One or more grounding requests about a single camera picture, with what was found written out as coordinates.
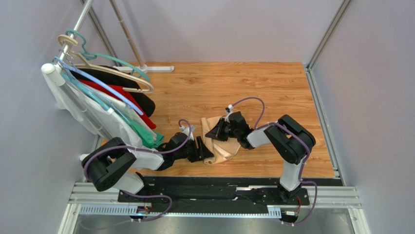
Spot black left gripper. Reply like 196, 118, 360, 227
173, 136, 214, 163

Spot beige cloth napkin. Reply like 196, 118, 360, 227
201, 116, 241, 165

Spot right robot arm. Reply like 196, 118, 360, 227
205, 112, 316, 200

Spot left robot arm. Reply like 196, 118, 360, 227
81, 133, 214, 194

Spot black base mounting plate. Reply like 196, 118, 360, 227
118, 176, 311, 214

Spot green garment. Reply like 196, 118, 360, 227
126, 118, 164, 148

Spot black garment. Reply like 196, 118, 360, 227
80, 68, 156, 117

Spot white clothes rack base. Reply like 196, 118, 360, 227
113, 65, 175, 73

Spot red garment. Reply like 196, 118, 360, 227
80, 79, 157, 129

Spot white garment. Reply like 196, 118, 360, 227
41, 63, 156, 150

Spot teal plastic hanger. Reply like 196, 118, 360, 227
65, 29, 151, 81

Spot thin metal rod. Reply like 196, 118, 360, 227
109, 0, 146, 70

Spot blue plastic hanger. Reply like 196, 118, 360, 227
54, 56, 144, 116

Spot metal clothes rack pole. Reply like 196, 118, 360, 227
41, 0, 94, 86

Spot beige wooden hanger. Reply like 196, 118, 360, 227
69, 50, 154, 93

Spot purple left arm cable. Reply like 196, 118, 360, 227
83, 118, 192, 223

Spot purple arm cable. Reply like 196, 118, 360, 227
226, 97, 318, 227
83, 118, 192, 223

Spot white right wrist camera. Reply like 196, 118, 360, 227
225, 104, 234, 122

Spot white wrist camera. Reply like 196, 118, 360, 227
179, 125, 196, 140
225, 104, 234, 122

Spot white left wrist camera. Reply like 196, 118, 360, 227
179, 125, 196, 140

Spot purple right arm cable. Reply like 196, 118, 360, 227
226, 97, 318, 227

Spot white slotted cable duct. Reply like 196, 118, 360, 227
78, 204, 282, 219

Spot aluminium frame rail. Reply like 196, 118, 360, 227
58, 176, 370, 234

